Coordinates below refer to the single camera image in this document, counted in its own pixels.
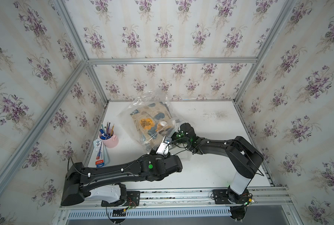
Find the clear plastic vacuum bag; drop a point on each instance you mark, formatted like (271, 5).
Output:
(128, 125)

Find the beige floral fleece blanket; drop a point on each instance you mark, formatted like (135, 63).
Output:
(146, 120)

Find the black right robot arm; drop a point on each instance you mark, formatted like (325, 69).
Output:
(244, 157)

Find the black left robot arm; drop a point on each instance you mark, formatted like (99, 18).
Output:
(107, 183)

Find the pink pen cup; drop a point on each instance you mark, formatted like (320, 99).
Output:
(109, 142)

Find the blue pen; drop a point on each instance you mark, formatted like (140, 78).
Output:
(102, 133)

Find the white toothpaste box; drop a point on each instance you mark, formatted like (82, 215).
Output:
(102, 158)

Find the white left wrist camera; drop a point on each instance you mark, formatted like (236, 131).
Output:
(163, 148)

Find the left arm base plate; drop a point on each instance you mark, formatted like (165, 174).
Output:
(131, 198)

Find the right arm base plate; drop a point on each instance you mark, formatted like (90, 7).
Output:
(228, 196)

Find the aluminium mounting rail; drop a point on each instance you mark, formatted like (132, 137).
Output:
(194, 197)

